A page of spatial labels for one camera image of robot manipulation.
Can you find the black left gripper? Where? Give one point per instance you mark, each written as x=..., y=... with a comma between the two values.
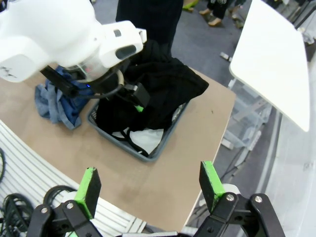
x=103, y=85

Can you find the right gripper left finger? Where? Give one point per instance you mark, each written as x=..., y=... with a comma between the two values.
x=89, y=195

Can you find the blue denim jeans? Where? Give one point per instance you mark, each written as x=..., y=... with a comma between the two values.
x=54, y=108

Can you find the grey plastic woven basket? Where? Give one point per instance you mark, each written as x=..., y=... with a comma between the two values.
x=158, y=148

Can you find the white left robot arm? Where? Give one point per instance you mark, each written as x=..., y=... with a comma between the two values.
x=49, y=37

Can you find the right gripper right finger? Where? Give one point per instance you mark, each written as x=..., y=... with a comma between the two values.
x=209, y=187

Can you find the white ribbed table frame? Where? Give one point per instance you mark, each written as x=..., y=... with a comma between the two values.
x=29, y=168

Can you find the white garment with black trim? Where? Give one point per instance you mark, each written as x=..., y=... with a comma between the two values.
x=148, y=140

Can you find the person in black T-shirt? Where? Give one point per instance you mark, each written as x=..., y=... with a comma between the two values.
x=150, y=19

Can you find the black cloth garment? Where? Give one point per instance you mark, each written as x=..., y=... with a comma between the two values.
x=153, y=54
x=168, y=93

